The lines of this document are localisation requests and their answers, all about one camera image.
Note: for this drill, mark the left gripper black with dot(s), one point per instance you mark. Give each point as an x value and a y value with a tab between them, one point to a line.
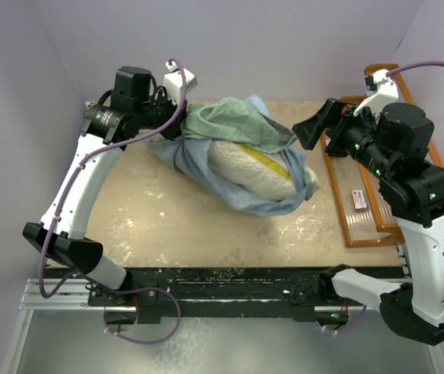
174	122

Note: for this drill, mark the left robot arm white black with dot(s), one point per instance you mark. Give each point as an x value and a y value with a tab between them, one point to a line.
136	108

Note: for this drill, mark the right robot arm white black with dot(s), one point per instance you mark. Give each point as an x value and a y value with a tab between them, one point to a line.
414	310

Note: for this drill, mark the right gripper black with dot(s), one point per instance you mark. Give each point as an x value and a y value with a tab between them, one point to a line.
335	127

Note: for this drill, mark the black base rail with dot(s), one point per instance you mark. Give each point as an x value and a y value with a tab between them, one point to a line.
242	292

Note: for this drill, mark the white red small box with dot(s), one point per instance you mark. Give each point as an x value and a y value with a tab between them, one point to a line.
359	199

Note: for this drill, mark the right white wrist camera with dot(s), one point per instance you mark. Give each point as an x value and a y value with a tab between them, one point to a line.
383	91

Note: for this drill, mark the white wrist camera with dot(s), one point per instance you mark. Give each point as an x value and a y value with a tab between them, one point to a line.
173	84
383	91

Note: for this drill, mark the white quilted pillow yellow stripe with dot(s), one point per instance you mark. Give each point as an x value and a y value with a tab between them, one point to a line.
275	176

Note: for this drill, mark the aluminium frame rail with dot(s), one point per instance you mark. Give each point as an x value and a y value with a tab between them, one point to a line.
72	295

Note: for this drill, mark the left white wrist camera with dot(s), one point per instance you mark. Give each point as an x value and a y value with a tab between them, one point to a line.
173	84

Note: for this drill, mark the patchwork green beige pillowcase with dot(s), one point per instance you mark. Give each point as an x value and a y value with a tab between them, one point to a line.
235	120

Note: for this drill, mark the orange wooden tiered rack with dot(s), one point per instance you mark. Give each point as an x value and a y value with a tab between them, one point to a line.
374	187

